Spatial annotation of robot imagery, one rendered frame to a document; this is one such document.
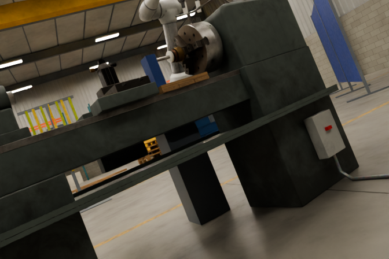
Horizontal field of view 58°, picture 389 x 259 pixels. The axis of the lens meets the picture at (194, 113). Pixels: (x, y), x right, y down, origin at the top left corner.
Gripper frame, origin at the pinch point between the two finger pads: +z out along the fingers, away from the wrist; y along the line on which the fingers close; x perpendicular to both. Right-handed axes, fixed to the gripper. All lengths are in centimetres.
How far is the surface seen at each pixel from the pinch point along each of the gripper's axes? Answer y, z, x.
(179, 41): -6.1, 15.0, 10.4
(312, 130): 22, 84, -50
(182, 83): -35, 36, -9
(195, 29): -7.3, 10.6, -4.3
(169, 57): -19.7, 22.8, 8.8
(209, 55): -7.5, 26.9, -9.9
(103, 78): -56, 25, 26
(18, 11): 444, -202, 1001
